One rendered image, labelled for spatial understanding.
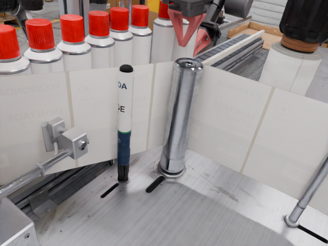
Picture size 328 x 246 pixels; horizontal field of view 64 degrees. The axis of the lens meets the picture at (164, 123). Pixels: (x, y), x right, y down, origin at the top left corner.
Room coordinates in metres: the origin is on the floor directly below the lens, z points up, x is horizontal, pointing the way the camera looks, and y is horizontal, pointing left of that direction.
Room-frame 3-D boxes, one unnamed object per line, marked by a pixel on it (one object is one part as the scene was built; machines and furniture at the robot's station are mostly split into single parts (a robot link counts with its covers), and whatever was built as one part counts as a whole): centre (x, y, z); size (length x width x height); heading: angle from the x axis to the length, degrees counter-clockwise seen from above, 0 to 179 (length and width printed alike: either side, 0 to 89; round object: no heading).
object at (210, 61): (0.77, -0.11, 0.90); 1.07 x 0.01 x 0.02; 149
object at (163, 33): (0.62, 0.03, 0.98); 0.05 x 0.05 x 0.20
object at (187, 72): (0.32, -0.02, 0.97); 0.05 x 0.05 x 0.19
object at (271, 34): (1.40, -0.44, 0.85); 0.30 x 0.26 x 0.04; 149
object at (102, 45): (0.44, 0.13, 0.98); 0.05 x 0.05 x 0.20
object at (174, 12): (0.58, -0.02, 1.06); 0.07 x 0.07 x 0.09; 60
